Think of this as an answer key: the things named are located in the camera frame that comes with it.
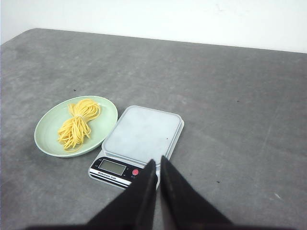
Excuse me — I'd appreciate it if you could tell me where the pale green round plate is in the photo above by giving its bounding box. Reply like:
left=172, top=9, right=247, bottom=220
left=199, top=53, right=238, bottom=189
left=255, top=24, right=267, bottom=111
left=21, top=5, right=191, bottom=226
left=34, top=95, right=118, bottom=158

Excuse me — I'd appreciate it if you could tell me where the yellow vermicelli noodle bundle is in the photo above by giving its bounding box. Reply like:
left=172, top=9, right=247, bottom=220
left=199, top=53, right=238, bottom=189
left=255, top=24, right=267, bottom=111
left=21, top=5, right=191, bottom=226
left=57, top=99, right=101, bottom=153

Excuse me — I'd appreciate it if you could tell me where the silver digital kitchen scale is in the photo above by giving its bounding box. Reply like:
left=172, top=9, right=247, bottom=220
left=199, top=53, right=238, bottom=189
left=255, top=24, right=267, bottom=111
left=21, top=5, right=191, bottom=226
left=88, top=105, right=184, bottom=189

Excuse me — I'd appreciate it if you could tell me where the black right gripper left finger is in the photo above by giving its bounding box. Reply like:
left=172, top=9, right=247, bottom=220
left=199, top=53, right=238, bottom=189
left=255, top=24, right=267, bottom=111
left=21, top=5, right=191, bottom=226
left=26, top=160, right=157, bottom=230

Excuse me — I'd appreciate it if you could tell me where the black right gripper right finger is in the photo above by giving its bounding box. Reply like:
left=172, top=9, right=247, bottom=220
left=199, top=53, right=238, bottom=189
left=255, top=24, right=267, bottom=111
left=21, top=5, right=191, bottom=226
left=160, top=157, right=234, bottom=230

